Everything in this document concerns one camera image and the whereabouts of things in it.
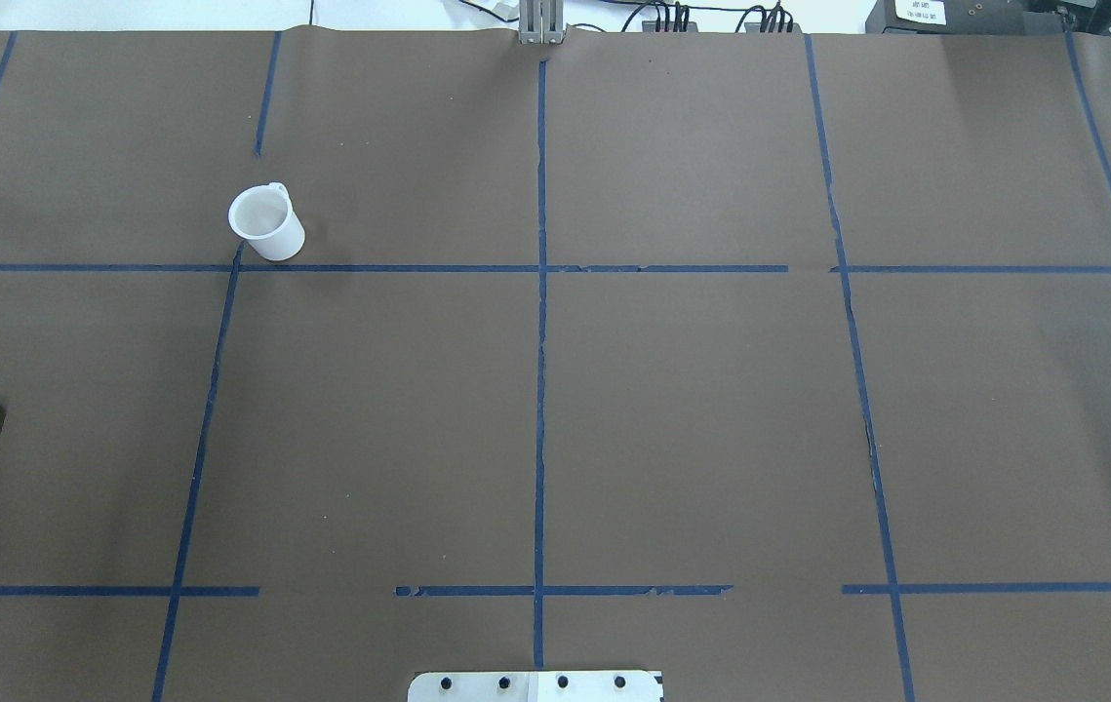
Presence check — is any metal base plate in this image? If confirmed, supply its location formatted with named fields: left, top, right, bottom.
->
left=407, top=670, right=665, bottom=701

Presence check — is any brown paper table cover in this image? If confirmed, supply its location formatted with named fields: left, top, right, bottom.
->
left=0, top=27, right=1111, bottom=701

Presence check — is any aluminium frame post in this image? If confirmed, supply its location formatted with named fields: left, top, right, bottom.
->
left=518, top=0, right=567, bottom=46

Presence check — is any white plastic cup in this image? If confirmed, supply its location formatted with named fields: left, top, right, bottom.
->
left=226, top=182, right=306, bottom=262

